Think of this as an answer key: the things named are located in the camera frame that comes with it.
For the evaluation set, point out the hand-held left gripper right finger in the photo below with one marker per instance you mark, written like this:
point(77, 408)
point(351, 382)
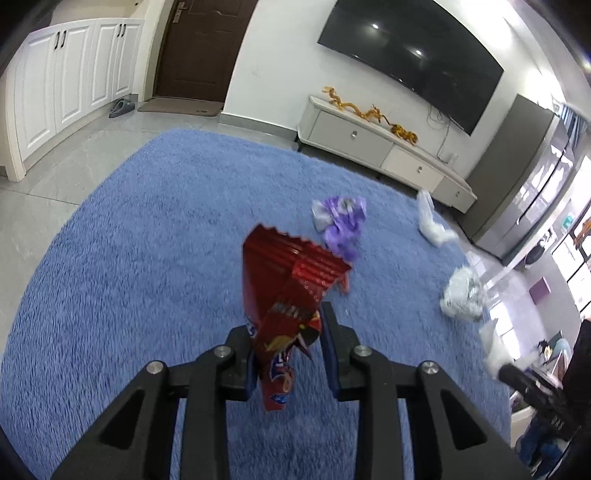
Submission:
point(332, 360)

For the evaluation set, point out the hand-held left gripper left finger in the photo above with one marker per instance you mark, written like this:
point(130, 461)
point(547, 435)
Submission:
point(238, 360)

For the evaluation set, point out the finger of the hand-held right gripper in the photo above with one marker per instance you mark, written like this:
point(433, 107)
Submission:
point(521, 379)

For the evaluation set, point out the large red snack bag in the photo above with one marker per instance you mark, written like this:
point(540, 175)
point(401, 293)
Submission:
point(281, 286)

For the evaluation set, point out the silver foil wrapper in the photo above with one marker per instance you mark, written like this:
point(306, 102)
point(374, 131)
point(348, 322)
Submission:
point(464, 293)

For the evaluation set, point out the purple crumpled wrapper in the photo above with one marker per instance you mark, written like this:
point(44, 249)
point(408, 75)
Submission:
point(344, 221)

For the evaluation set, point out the blue shaggy rug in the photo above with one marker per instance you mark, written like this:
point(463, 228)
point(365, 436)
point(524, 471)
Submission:
point(138, 254)

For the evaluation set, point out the green sticker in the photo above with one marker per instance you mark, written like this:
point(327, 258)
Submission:
point(568, 222)

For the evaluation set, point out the silver refrigerator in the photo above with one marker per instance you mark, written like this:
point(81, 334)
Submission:
point(526, 184)

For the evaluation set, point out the grey white television cabinet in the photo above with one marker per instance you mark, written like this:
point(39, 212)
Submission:
point(351, 136)

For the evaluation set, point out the brown doormat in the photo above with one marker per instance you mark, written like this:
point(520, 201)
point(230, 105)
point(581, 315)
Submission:
point(180, 107)

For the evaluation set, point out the blue curtain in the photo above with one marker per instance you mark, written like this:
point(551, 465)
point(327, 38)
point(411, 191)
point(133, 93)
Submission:
point(570, 120)

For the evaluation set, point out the grey slipper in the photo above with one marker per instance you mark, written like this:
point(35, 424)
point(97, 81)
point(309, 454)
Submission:
point(130, 98)
point(121, 110)

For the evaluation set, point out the brown entrance door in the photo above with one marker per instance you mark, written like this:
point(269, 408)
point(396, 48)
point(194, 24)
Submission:
point(198, 50)

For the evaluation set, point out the white base cabinet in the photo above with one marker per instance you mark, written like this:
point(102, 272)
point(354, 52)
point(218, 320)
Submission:
point(69, 87)

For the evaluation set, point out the black wall television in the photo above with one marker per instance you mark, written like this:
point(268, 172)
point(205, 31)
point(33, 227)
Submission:
point(415, 60)

